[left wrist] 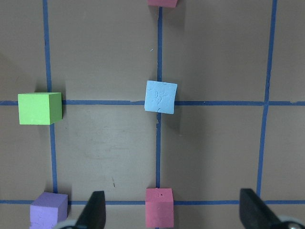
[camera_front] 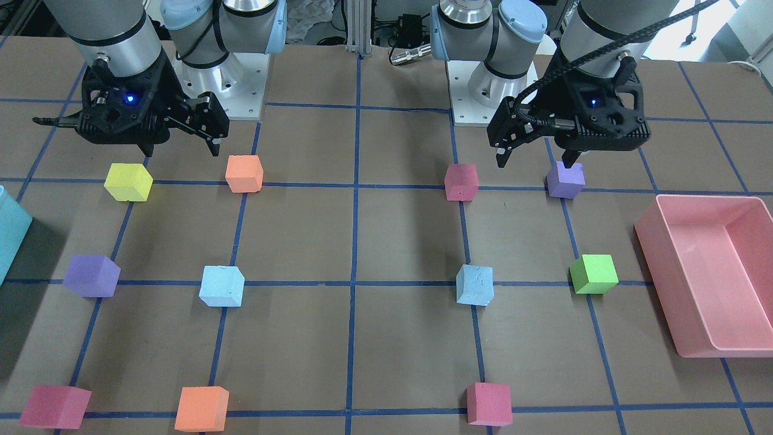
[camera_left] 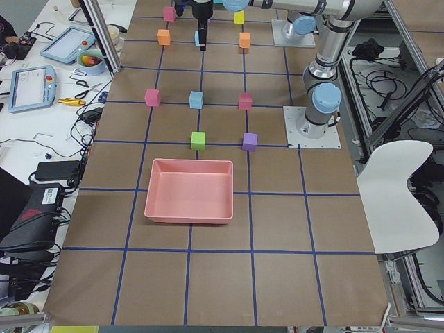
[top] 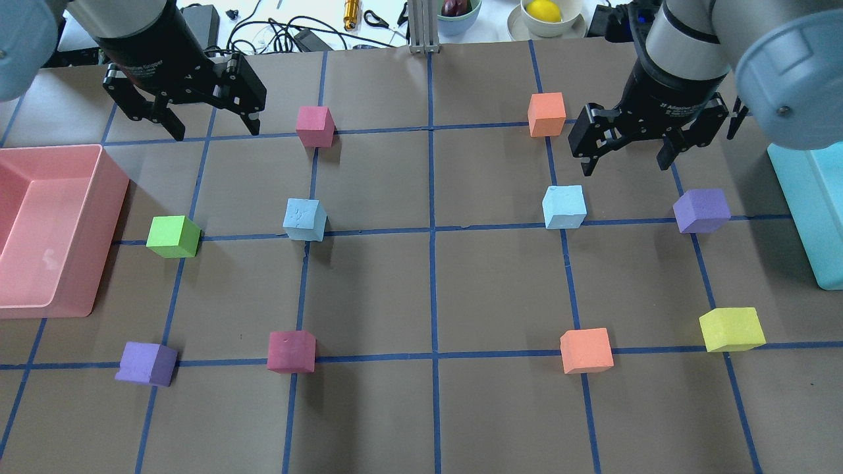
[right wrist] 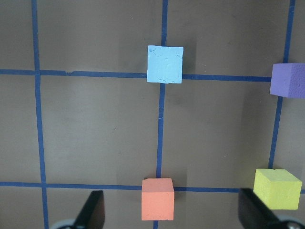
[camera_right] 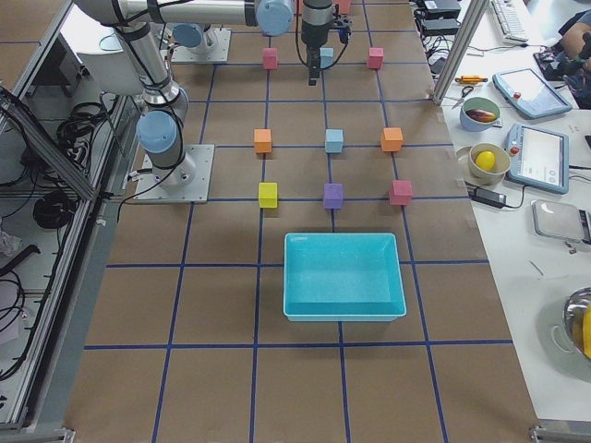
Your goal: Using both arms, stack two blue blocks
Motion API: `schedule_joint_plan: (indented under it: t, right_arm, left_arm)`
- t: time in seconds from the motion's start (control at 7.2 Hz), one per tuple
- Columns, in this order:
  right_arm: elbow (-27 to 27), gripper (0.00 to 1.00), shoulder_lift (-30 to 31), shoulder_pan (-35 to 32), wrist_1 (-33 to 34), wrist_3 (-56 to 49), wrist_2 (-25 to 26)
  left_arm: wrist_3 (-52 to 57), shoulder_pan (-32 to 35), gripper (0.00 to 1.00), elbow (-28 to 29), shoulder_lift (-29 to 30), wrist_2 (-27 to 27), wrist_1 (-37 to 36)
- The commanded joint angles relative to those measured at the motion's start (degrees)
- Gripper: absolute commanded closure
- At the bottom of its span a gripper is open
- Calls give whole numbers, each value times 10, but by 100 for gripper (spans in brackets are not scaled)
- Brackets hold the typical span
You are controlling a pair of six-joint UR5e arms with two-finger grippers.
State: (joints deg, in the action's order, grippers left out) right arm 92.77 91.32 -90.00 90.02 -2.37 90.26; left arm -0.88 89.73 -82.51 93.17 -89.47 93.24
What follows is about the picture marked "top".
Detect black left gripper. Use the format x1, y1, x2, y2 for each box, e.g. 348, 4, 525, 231
102, 30, 266, 142

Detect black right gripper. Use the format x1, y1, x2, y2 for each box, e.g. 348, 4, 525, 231
568, 93, 750, 177

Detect light blue block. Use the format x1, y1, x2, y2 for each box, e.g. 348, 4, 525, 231
283, 198, 327, 241
542, 185, 587, 229

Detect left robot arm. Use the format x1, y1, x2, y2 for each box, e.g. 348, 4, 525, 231
1, 1, 267, 141

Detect purple block right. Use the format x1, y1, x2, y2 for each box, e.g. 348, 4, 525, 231
672, 188, 732, 234

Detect purple block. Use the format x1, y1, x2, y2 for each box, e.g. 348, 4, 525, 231
115, 341, 178, 387
672, 188, 732, 234

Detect orange block far right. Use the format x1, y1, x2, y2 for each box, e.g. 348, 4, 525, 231
528, 91, 567, 138

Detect orange block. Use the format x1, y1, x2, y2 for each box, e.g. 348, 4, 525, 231
528, 91, 567, 138
560, 327, 614, 375

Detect pink block far left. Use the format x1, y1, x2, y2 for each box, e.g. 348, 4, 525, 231
296, 106, 335, 148

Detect green block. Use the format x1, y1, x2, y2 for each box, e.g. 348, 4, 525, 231
146, 215, 202, 259

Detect black power adapter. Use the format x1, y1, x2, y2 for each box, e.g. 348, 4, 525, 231
293, 28, 333, 52

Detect yellow lemon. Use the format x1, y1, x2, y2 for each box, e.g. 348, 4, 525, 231
524, 0, 563, 23

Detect beige bowl with lemon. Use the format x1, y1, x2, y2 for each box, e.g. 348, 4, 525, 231
508, 1, 586, 40

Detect pink plastic bin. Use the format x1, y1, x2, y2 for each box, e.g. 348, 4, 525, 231
1, 144, 129, 320

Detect cyan plastic bin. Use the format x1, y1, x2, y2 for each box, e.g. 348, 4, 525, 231
767, 143, 842, 290

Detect brass cylinder tool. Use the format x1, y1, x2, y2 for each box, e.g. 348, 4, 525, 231
342, 0, 360, 31

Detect orange block near right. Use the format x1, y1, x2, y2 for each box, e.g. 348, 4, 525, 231
560, 327, 614, 375

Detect yellow block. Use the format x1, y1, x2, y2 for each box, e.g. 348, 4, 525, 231
699, 307, 767, 353

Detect blue bowl with fruit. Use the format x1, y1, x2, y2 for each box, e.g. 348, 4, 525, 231
436, 1, 483, 37

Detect dark pink block near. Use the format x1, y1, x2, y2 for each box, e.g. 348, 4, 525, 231
266, 330, 317, 374

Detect purple block left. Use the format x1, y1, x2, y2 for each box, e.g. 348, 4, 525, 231
115, 341, 178, 387

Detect black handled scissors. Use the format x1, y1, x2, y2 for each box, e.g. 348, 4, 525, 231
362, 2, 408, 30

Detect aluminium frame post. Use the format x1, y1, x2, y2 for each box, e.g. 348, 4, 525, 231
407, 0, 441, 54

